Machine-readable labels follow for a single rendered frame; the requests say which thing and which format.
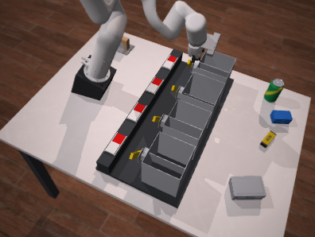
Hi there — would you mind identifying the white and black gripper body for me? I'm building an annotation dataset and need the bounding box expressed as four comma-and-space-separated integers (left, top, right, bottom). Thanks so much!
188, 44, 203, 59

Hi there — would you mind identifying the green drink can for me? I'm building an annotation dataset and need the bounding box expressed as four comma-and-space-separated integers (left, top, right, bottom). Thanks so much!
264, 79, 284, 103

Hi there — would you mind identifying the blue box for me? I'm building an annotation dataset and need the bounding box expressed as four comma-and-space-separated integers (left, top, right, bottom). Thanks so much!
270, 110, 293, 124

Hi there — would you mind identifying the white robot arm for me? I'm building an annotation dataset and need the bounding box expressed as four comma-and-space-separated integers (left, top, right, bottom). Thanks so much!
80, 0, 220, 83

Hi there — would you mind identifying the grey flat case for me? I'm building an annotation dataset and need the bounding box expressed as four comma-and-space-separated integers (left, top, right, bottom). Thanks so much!
228, 176, 266, 200

